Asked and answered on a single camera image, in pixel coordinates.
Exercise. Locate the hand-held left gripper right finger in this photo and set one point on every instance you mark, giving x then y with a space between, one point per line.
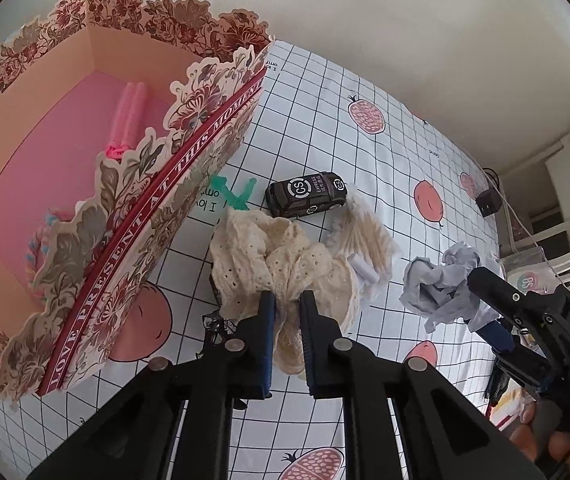
310 345

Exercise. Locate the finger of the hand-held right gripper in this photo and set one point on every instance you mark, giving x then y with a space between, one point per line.
500 340
505 295

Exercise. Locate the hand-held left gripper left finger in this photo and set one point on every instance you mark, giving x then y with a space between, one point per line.
267 345

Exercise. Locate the grey tissue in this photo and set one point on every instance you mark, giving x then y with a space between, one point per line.
435 285

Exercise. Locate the cream lace cloth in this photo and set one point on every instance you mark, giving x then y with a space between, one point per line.
245 260

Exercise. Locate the white plastic printed part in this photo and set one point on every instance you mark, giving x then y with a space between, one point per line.
365 270

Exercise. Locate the bag of cotton swabs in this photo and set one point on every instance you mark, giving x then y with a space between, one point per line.
365 235

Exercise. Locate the floral paper gift box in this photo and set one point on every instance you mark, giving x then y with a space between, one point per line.
115 270

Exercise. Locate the person's right hand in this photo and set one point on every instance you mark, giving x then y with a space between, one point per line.
565 447

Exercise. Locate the clear plastic box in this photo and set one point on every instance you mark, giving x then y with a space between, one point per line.
530 280

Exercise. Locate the black toy horse figure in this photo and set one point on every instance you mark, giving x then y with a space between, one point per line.
217 330

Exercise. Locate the black power adapter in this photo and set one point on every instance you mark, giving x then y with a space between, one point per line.
487 203

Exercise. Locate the green plastic clip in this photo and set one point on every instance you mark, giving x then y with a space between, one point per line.
237 200

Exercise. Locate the black toy car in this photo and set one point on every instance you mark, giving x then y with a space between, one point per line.
305 195

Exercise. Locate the fruit print checked tablecloth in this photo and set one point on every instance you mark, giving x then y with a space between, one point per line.
315 110

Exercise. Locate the white furniture frame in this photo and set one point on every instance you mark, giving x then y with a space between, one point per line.
565 170

